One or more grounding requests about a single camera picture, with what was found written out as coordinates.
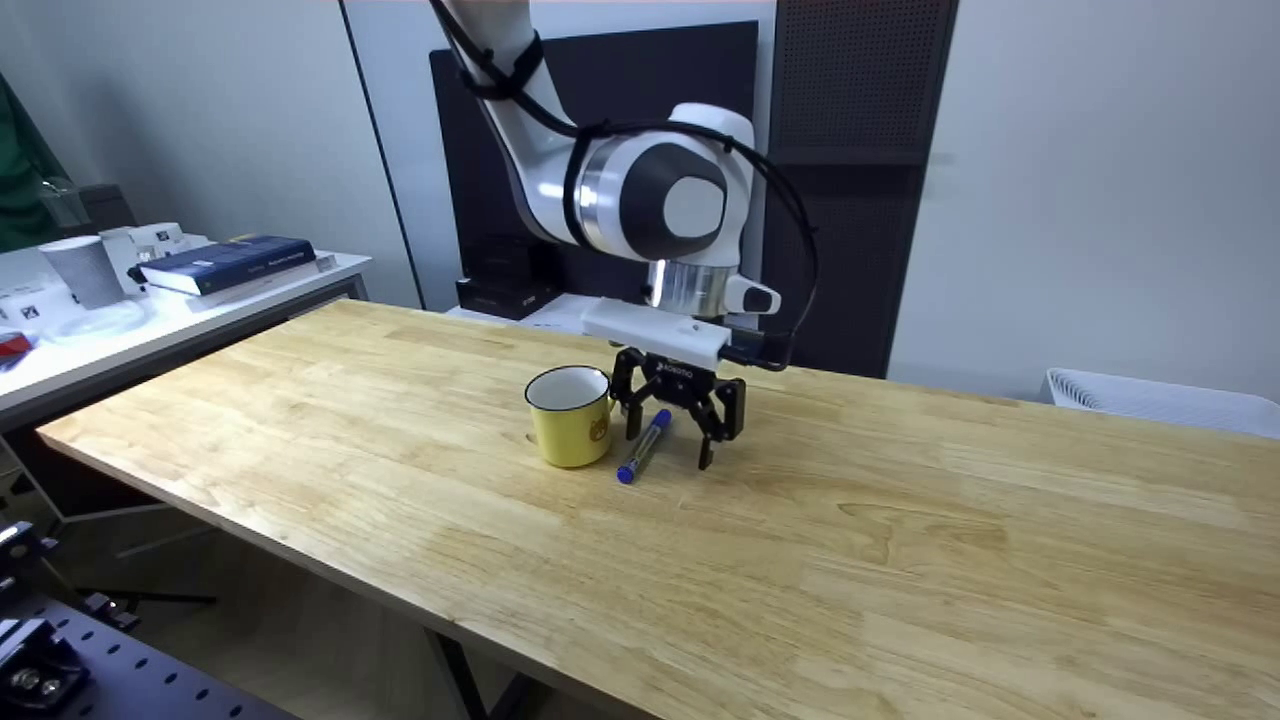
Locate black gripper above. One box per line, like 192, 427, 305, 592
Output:
606, 339, 753, 477

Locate blue marker pen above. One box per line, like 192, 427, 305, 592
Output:
614, 404, 678, 486

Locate yellow enamel mug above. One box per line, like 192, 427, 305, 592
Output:
520, 361, 622, 471

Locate black box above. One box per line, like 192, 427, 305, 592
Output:
453, 230, 565, 323

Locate dark brown cabinet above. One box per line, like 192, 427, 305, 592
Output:
758, 0, 963, 385

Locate black monitor screen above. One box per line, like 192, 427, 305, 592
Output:
430, 14, 766, 320

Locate black table leg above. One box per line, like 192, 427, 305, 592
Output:
430, 628, 542, 720

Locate dark blue book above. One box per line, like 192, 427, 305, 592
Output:
128, 230, 324, 299

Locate white plastic bin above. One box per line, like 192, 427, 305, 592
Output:
1041, 362, 1280, 442

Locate white side table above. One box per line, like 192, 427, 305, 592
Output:
0, 243, 378, 433

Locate green object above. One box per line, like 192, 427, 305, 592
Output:
0, 72, 72, 257

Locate silver wrist camera bar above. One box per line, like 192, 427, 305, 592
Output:
579, 294, 735, 362

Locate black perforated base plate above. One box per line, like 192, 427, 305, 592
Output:
0, 595, 301, 720

